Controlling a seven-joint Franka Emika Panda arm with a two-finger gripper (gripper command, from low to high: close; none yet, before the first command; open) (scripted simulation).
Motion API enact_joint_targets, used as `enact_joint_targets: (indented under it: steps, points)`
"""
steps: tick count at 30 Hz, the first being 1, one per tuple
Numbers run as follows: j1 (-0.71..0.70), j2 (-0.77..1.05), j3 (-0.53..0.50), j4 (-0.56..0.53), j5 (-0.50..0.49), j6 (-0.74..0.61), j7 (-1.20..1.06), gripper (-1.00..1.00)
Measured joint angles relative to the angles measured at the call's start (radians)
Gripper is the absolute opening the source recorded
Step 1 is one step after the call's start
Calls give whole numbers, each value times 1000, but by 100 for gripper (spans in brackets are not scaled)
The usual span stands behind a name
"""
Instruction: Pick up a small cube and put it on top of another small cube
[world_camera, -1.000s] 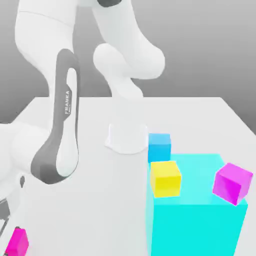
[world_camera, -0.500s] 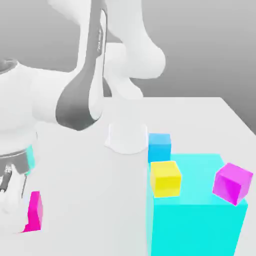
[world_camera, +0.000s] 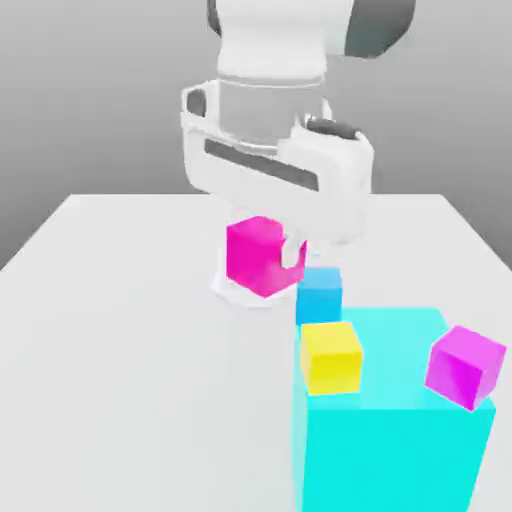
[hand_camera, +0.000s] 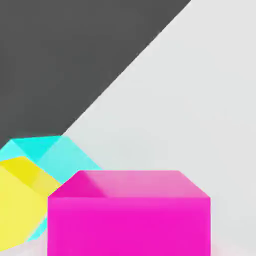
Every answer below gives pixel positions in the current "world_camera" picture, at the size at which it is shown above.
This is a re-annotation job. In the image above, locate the small yellow cube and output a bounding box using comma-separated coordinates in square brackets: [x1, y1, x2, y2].
[299, 321, 364, 397]

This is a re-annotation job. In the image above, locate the large cyan box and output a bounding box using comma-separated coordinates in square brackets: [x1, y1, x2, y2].
[290, 305, 498, 512]

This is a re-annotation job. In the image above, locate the small blue cube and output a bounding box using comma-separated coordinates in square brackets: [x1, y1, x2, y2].
[295, 266, 344, 328]

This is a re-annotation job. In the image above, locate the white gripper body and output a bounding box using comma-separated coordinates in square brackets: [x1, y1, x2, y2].
[181, 113, 376, 247]

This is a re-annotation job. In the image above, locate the small purple cube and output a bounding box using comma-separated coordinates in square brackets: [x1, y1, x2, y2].
[423, 324, 508, 413]

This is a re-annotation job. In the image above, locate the small magenta cube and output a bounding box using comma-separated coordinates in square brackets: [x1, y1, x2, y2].
[225, 215, 308, 300]

